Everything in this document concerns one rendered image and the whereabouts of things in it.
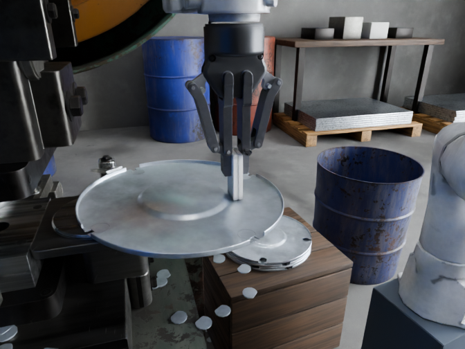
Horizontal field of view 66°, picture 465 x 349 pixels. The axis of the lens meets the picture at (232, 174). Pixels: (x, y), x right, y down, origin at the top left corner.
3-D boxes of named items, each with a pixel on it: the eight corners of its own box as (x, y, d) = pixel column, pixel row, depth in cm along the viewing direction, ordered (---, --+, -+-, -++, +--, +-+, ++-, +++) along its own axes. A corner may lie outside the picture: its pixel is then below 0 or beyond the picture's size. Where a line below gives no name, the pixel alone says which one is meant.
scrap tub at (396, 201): (365, 228, 191) (380, 142, 172) (423, 278, 154) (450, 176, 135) (293, 239, 181) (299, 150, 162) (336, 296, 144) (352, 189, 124)
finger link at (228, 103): (235, 72, 44) (224, 73, 44) (233, 157, 48) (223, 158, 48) (227, 68, 48) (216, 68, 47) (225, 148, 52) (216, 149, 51)
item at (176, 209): (323, 205, 52) (324, 200, 52) (153, 298, 33) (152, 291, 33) (198, 152, 71) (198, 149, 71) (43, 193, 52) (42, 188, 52)
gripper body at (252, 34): (206, 21, 39) (209, 105, 43) (278, 21, 41) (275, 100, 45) (194, 21, 46) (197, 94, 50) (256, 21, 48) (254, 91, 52)
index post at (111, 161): (120, 199, 69) (114, 152, 65) (120, 206, 66) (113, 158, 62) (105, 201, 68) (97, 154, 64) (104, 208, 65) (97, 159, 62)
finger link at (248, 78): (233, 68, 48) (243, 68, 48) (235, 147, 52) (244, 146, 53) (241, 72, 44) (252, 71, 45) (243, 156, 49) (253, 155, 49)
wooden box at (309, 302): (284, 278, 154) (288, 206, 140) (340, 345, 122) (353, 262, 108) (194, 303, 140) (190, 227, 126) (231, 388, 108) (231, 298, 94)
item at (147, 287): (216, 245, 64) (214, 176, 59) (237, 299, 52) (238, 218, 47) (66, 269, 58) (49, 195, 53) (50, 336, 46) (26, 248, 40)
